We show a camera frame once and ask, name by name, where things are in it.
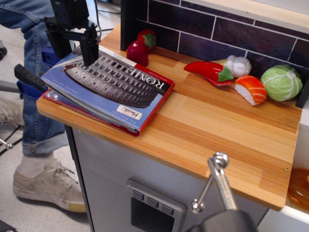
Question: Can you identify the orange glass dish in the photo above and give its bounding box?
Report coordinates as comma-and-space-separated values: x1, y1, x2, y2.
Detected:
287, 168, 309, 210

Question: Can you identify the red toy chili pepper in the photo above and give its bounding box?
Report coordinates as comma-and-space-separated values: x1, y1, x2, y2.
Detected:
184, 61, 233, 87

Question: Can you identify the white sneaker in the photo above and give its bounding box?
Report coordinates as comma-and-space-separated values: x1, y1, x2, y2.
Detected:
13, 159, 86, 213
0, 96, 24, 127

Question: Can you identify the metal clamp screw handle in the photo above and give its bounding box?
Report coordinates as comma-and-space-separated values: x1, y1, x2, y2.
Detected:
191, 152, 238, 214

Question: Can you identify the small metal knob left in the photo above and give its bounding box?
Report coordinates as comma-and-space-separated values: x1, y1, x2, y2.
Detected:
0, 139, 14, 150

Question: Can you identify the black vertical post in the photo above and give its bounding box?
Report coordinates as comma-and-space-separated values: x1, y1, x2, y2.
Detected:
120, 0, 148, 51

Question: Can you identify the dark red toy fruit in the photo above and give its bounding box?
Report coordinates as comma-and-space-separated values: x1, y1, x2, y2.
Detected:
126, 40, 149, 67

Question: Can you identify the green toy cabbage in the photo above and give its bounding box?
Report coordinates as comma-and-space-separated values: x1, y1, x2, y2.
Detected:
261, 65, 303, 102

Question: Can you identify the grey toy oven cabinet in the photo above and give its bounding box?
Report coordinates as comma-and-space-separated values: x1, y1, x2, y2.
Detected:
64, 125, 269, 232

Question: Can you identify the Rome travel book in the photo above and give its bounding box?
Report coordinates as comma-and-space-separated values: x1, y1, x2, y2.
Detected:
42, 46, 175, 137

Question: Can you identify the red toy strawberry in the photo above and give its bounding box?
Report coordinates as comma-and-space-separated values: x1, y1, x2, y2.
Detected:
137, 29, 157, 51

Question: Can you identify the salmon sushi toy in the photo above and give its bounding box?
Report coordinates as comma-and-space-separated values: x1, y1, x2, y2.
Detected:
234, 75, 267, 106

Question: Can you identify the white toy garlic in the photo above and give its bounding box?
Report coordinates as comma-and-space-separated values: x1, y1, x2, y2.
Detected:
225, 55, 252, 78

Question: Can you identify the person leg in jeans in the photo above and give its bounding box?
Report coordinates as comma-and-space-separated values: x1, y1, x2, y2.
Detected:
0, 0, 68, 158

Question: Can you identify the black cable on floor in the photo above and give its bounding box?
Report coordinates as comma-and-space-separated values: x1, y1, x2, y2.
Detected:
93, 0, 121, 42

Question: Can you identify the blue clamp with black handle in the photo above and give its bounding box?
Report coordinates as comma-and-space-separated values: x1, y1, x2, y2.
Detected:
14, 46, 60, 99

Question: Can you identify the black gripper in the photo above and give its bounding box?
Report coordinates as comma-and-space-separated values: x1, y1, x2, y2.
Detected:
43, 0, 98, 66

